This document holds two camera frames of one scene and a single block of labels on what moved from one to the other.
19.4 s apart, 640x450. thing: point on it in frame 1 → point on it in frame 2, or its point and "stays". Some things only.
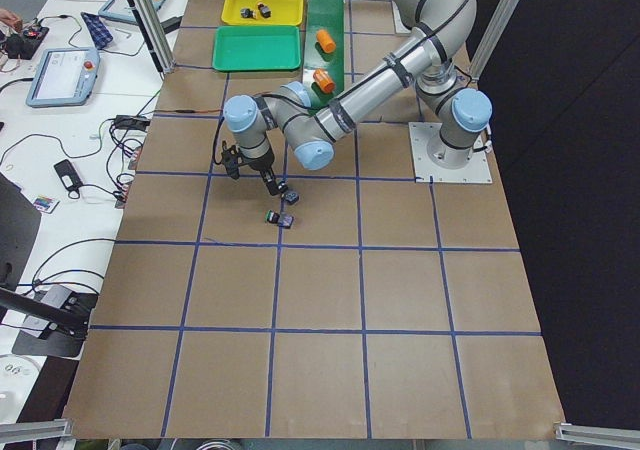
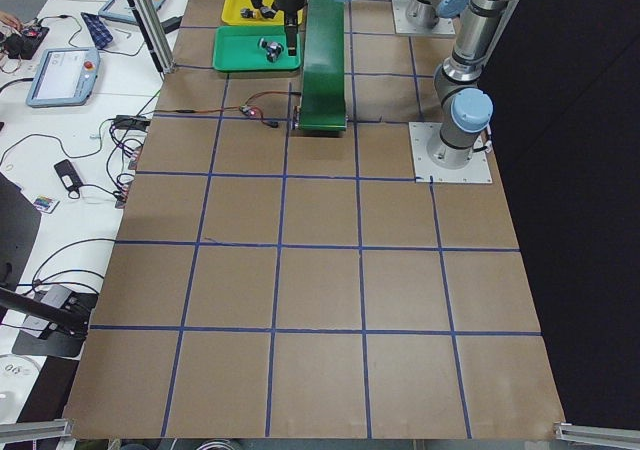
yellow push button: [265, 10] stays
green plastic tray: [256, 48] stays
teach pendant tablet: [65, 78] stays
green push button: [282, 221] → [272, 49]
